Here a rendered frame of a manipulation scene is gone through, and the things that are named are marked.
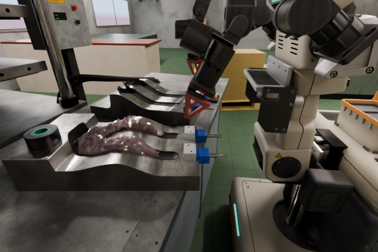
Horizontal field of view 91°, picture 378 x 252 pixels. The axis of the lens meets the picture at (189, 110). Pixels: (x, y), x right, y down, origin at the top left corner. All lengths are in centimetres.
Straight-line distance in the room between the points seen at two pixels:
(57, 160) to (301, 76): 75
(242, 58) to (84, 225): 249
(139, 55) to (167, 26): 687
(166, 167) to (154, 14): 983
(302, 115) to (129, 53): 294
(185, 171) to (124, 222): 19
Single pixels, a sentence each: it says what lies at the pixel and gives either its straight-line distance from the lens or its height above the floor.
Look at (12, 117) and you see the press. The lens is 129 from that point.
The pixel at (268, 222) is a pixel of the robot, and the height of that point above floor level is 28.
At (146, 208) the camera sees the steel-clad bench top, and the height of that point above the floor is 80.
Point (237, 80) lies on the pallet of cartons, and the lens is 277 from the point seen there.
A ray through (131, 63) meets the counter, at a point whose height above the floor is 59.
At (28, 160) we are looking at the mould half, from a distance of 63.
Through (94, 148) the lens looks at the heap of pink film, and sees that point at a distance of 61.
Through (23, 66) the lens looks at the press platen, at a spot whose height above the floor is 103.
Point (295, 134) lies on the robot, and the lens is 74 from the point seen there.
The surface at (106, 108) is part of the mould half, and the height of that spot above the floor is 86.
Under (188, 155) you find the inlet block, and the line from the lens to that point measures 55.
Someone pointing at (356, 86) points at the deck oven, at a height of 26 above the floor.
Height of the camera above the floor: 122
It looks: 25 degrees down
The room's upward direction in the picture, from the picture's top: straight up
